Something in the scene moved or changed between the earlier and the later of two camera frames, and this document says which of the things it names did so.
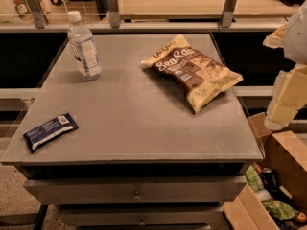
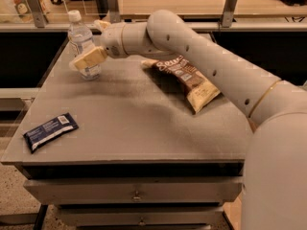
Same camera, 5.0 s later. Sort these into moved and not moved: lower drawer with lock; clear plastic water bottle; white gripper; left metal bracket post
Moved: white gripper
Not moved: lower drawer with lock; clear plastic water bottle; left metal bracket post
